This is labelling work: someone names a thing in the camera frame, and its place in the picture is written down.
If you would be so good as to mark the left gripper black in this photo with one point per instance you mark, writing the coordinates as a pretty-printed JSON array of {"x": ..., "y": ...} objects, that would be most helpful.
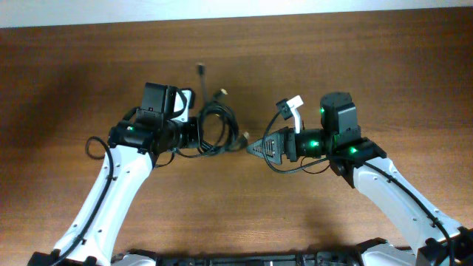
[{"x": 192, "y": 140}]

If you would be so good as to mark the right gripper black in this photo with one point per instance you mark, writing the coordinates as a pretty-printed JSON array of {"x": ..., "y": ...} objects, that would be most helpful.
[{"x": 286, "y": 140}]

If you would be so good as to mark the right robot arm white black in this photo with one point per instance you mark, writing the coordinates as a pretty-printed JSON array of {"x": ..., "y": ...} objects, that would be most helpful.
[{"x": 434, "y": 238}]

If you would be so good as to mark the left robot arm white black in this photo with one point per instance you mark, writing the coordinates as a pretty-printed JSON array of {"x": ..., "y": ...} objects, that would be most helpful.
[{"x": 160, "y": 124}]

